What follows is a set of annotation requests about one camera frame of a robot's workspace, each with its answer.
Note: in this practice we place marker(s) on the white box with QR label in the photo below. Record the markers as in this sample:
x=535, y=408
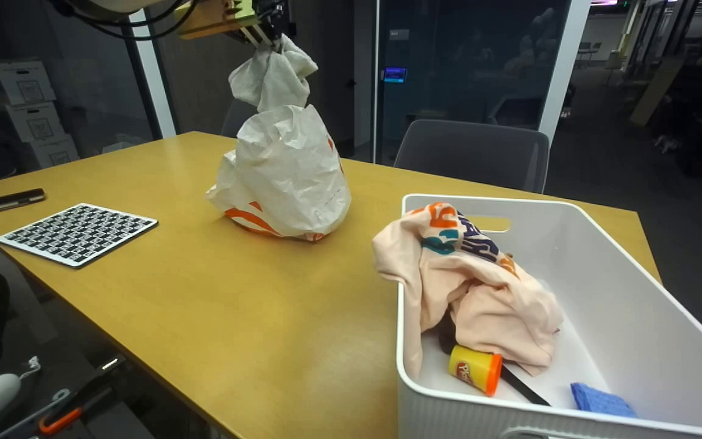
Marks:
x=51, y=152
x=34, y=122
x=25, y=84

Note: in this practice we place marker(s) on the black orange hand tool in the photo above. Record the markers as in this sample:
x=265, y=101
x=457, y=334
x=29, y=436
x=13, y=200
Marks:
x=73, y=410

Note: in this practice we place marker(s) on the white plastic laundry basket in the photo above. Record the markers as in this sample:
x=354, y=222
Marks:
x=659, y=324

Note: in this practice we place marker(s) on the blue lit sign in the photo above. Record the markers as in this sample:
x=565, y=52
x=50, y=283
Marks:
x=392, y=77

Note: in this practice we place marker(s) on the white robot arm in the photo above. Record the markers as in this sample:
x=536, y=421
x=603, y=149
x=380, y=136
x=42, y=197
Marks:
x=128, y=2

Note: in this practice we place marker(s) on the white frame post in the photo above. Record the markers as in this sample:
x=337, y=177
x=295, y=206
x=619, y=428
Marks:
x=152, y=89

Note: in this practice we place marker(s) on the black white checkerboard board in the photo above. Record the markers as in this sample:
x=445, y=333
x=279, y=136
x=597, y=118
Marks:
x=79, y=232

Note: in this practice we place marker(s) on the blue toy block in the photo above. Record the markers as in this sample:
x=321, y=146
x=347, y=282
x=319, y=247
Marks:
x=597, y=399

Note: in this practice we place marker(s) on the yellow play dough can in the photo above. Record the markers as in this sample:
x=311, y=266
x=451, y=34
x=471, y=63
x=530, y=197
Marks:
x=473, y=366

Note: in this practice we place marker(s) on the narrow grey chair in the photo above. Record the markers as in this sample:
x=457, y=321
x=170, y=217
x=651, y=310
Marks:
x=229, y=122

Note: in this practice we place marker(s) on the wide grey chair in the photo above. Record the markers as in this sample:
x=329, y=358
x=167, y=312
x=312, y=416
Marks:
x=473, y=149

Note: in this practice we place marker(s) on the black marker pen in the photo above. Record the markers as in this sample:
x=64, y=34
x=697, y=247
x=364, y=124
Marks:
x=9, y=200
x=524, y=389

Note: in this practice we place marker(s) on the peach printed shirt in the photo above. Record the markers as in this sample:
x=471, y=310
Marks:
x=488, y=317

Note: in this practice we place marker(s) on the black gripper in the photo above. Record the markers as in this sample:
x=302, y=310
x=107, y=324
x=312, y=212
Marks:
x=274, y=16

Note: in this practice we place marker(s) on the white plastic bag orange print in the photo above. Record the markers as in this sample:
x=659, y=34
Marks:
x=286, y=172

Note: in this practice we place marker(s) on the white slanted pillar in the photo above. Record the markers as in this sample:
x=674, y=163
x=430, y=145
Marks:
x=565, y=63

